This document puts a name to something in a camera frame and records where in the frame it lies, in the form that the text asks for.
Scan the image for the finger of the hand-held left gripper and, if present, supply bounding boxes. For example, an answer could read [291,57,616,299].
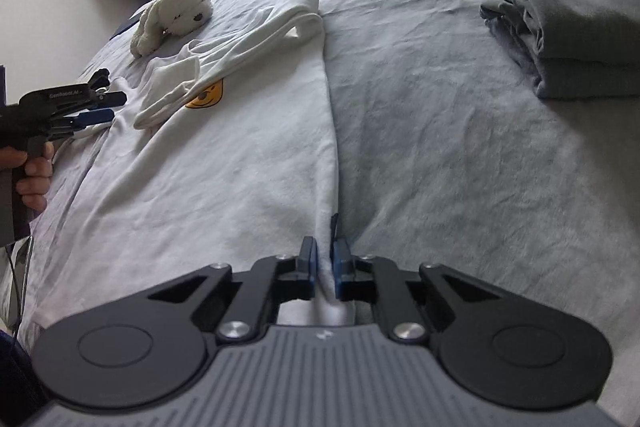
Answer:
[47,107,117,138]
[80,68,128,108]

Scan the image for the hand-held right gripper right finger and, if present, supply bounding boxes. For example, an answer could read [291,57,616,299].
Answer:
[329,213,513,346]

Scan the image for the person's left hand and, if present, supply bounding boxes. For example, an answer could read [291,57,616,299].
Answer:
[0,141,55,212]

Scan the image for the white plush dog toy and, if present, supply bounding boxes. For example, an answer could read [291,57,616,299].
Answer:
[130,0,213,56]

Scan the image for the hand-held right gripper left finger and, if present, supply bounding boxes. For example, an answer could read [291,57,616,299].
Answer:
[140,236,318,342]

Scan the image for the thin cable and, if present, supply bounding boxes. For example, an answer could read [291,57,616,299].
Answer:
[6,236,35,325]

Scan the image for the grey folded clothes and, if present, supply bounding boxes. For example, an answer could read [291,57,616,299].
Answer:
[480,0,640,100]

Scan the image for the dark blue flat book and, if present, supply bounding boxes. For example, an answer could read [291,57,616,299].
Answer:
[110,14,142,40]

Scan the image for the white T-shirt yellow print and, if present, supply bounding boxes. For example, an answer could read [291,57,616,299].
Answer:
[20,0,358,328]

